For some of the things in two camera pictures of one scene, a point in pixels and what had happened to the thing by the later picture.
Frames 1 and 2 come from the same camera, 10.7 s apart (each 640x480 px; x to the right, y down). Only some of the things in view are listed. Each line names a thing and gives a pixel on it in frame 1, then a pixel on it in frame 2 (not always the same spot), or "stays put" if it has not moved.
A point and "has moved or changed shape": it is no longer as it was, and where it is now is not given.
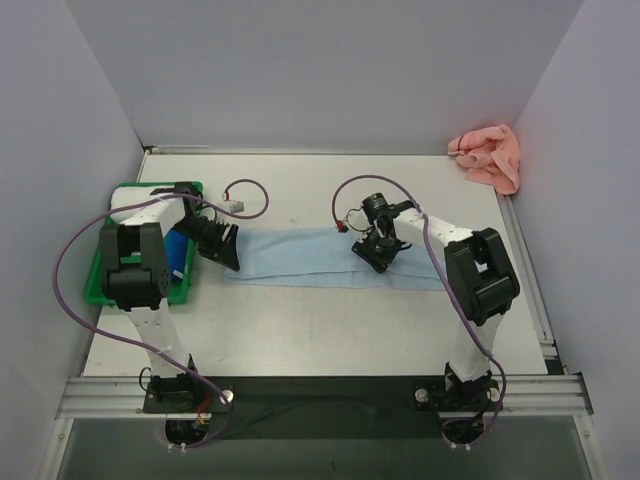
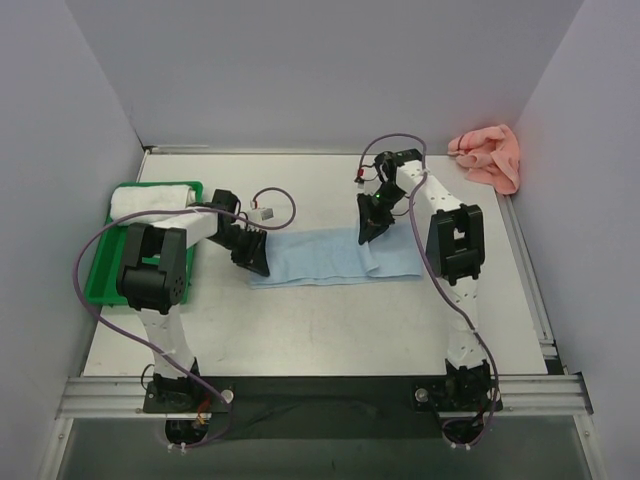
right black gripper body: [373, 255] to [373, 215]
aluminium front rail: [122, 397] stays put
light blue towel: [322, 257] has moved or changed shape
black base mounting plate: [324, 407] stays put
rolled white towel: [125, 196] stays put
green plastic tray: [181, 300] stays put
